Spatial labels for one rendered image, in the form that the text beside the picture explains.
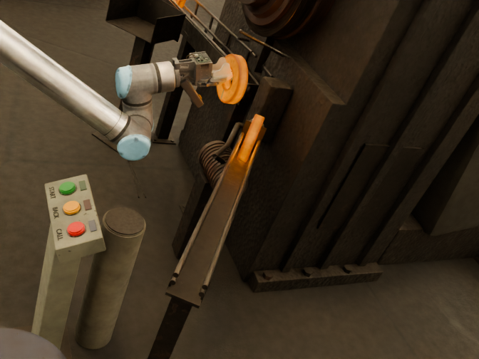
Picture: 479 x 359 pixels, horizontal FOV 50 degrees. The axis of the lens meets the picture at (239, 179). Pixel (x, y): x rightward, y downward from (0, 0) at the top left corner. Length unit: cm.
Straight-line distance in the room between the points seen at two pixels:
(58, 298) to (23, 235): 64
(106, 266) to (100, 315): 21
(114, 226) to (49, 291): 24
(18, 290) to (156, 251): 55
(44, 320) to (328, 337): 111
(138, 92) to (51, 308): 65
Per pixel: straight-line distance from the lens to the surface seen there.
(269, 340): 205
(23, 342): 130
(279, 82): 188
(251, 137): 158
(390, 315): 246
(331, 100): 172
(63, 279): 147
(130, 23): 251
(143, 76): 156
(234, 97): 165
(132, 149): 150
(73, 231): 129
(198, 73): 160
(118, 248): 147
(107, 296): 162
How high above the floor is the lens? 150
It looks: 33 degrees down
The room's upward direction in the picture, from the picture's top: 23 degrees clockwise
